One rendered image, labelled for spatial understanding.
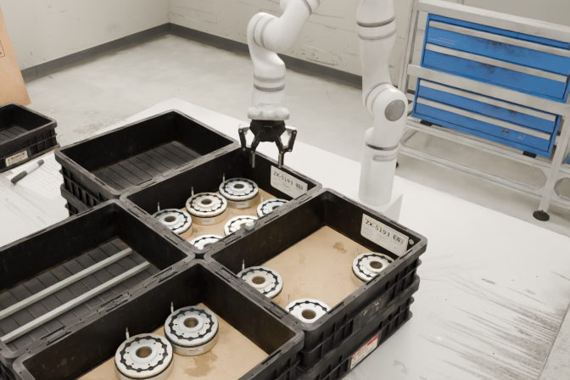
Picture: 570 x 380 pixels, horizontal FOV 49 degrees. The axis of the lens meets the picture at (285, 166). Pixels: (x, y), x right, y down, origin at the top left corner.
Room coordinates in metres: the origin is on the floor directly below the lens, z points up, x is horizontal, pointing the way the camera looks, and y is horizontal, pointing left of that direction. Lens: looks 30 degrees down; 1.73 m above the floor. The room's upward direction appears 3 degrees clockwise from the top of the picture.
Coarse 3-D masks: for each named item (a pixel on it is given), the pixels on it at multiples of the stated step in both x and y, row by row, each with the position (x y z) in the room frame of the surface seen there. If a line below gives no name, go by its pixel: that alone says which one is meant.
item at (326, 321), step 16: (320, 192) 1.26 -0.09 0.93; (336, 192) 1.27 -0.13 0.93; (288, 208) 1.19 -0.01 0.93; (368, 208) 1.20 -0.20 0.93; (400, 224) 1.14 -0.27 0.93; (240, 240) 1.06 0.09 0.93; (208, 256) 1.00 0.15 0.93; (400, 256) 1.03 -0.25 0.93; (416, 256) 1.05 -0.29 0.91; (224, 272) 0.95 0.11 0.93; (384, 272) 0.97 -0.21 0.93; (368, 288) 0.93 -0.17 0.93; (272, 304) 0.87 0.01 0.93; (352, 304) 0.89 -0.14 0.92; (320, 320) 0.83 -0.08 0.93; (336, 320) 0.85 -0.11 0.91
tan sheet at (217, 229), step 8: (264, 192) 1.41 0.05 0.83; (264, 200) 1.37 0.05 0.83; (184, 208) 1.31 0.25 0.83; (248, 208) 1.33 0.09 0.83; (256, 208) 1.33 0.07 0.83; (216, 224) 1.25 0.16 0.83; (224, 224) 1.25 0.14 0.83; (192, 232) 1.21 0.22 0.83; (200, 232) 1.21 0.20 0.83; (208, 232) 1.21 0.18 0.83; (216, 232) 1.21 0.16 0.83; (192, 240) 1.18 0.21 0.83
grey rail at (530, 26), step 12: (420, 0) 3.04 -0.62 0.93; (432, 0) 3.06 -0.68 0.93; (432, 12) 2.98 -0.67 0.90; (444, 12) 2.95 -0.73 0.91; (456, 12) 2.92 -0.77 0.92; (468, 12) 2.89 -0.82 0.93; (480, 12) 2.89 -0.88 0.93; (492, 12) 2.90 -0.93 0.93; (492, 24) 2.82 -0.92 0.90; (504, 24) 2.79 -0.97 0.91; (516, 24) 2.77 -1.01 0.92; (528, 24) 2.74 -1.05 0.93; (540, 24) 2.74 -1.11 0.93; (552, 24) 2.75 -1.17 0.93; (552, 36) 2.67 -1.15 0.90; (564, 36) 2.65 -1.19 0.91
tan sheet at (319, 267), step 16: (304, 240) 1.20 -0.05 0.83; (320, 240) 1.20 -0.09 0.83; (336, 240) 1.21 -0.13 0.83; (288, 256) 1.14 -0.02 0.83; (304, 256) 1.14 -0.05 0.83; (320, 256) 1.14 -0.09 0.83; (336, 256) 1.15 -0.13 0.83; (352, 256) 1.15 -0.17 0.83; (288, 272) 1.08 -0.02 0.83; (304, 272) 1.08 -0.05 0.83; (320, 272) 1.08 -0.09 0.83; (336, 272) 1.09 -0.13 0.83; (288, 288) 1.03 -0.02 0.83; (304, 288) 1.03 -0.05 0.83; (320, 288) 1.03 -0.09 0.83; (336, 288) 1.03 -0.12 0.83; (352, 288) 1.04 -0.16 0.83; (336, 304) 0.99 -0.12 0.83
